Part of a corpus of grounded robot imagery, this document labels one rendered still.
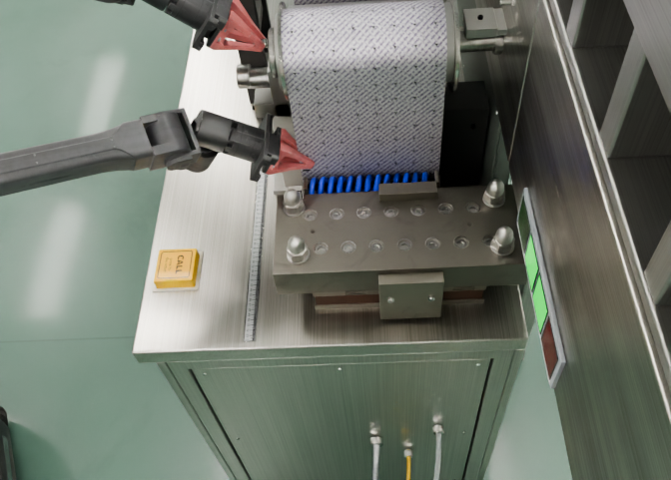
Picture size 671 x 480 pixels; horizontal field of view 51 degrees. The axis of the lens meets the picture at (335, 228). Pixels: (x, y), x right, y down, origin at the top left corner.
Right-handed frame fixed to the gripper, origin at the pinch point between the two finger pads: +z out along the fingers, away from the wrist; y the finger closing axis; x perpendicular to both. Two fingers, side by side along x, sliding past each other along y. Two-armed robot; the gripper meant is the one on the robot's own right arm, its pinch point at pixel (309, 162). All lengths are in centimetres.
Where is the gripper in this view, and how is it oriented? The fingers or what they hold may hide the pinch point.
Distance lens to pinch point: 117.8
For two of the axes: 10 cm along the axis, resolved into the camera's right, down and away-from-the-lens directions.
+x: 4.4, -5.4, -7.2
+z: 9.0, 2.6, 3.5
